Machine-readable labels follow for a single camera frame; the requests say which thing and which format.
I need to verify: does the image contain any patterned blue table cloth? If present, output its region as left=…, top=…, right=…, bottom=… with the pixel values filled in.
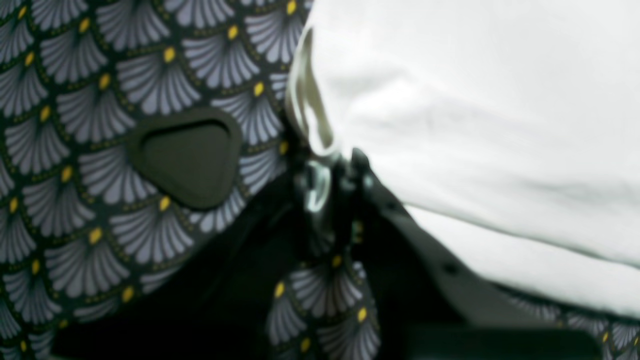
left=1, top=0, right=639, bottom=360

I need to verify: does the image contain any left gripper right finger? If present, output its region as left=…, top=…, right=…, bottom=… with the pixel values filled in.
left=349, top=148, right=602, bottom=360

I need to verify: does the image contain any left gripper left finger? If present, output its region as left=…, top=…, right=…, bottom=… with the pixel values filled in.
left=55, top=107, right=301, bottom=360

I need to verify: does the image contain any white T-shirt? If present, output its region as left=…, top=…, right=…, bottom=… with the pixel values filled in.
left=289, top=0, right=640, bottom=318

